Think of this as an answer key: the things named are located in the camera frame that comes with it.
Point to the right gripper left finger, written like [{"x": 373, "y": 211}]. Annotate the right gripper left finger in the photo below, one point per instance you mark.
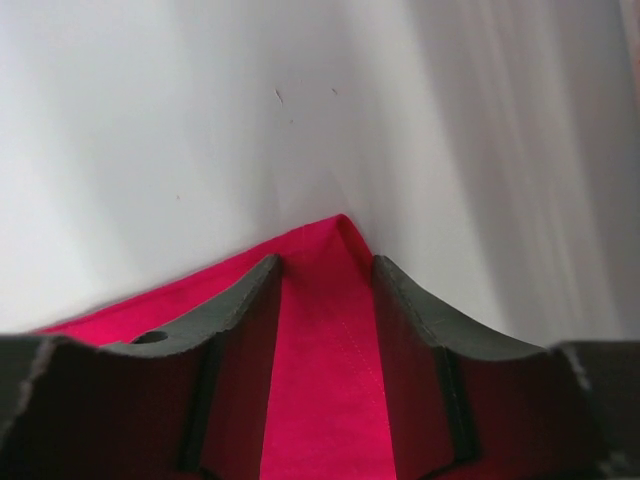
[{"x": 187, "y": 400}]

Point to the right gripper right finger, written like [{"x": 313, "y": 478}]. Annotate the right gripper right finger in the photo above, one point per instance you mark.
[{"x": 467, "y": 402}]

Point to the magenta t shirt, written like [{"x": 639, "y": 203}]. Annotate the magenta t shirt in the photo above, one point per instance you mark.
[{"x": 326, "y": 412}]

